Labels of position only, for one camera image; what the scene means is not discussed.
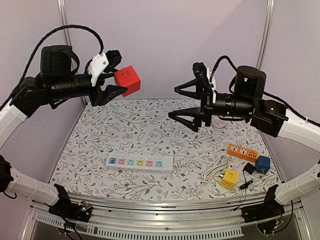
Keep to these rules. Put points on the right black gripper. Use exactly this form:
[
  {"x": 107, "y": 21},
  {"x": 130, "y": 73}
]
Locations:
[{"x": 204, "y": 100}]

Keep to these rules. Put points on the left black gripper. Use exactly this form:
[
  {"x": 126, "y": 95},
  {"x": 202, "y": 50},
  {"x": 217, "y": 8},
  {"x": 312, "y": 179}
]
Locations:
[{"x": 105, "y": 96}]

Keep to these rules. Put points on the red cube socket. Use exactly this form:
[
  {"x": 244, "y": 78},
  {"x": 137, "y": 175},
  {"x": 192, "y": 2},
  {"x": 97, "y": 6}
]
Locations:
[{"x": 128, "y": 78}]

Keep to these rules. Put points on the pink round power socket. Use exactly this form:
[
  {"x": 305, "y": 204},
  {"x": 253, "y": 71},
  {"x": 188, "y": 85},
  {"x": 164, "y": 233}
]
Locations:
[{"x": 218, "y": 123}]

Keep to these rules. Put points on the white multicolour power strip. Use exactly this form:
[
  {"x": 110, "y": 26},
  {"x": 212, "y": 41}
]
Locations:
[{"x": 140, "y": 163}]

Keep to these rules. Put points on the yellow cube socket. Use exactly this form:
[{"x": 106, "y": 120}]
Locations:
[{"x": 229, "y": 179}]

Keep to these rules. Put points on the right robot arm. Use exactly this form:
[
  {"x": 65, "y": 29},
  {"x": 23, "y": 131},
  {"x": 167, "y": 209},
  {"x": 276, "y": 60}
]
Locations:
[{"x": 268, "y": 116}]

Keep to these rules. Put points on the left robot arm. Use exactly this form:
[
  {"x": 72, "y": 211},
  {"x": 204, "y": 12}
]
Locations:
[{"x": 56, "y": 83}]

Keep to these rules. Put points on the orange USB power strip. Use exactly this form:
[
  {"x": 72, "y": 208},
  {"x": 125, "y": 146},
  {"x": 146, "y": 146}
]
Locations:
[{"x": 242, "y": 153}]

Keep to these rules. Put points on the floral table cloth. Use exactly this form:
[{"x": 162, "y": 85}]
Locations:
[{"x": 144, "y": 127}]

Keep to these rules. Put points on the black power adapter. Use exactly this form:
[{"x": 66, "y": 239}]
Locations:
[{"x": 249, "y": 168}]

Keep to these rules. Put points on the blue cube socket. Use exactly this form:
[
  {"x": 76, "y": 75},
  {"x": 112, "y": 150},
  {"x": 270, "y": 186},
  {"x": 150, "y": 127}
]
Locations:
[{"x": 262, "y": 164}]

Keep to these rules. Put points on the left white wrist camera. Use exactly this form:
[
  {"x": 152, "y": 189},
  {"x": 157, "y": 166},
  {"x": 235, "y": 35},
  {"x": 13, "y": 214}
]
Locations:
[{"x": 97, "y": 66}]

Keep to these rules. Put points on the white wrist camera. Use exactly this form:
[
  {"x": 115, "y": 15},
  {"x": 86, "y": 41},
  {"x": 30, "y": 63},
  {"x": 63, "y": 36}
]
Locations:
[
  {"x": 97, "y": 66},
  {"x": 202, "y": 80}
]

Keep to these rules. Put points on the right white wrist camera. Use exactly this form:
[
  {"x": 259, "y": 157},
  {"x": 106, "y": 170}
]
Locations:
[{"x": 202, "y": 80}]

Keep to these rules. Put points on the left aluminium frame post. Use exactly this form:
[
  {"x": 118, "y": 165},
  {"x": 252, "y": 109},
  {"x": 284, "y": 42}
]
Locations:
[{"x": 61, "y": 6}]

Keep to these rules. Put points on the aluminium frame post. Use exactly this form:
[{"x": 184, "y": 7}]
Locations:
[
  {"x": 265, "y": 33},
  {"x": 61, "y": 6}
]

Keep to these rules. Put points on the right aluminium frame post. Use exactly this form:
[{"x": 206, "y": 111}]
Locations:
[{"x": 265, "y": 33}]

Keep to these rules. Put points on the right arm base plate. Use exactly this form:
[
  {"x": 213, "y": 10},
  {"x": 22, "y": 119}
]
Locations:
[{"x": 261, "y": 211}]

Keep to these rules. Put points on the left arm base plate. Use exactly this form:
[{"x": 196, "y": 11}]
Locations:
[{"x": 80, "y": 211}]

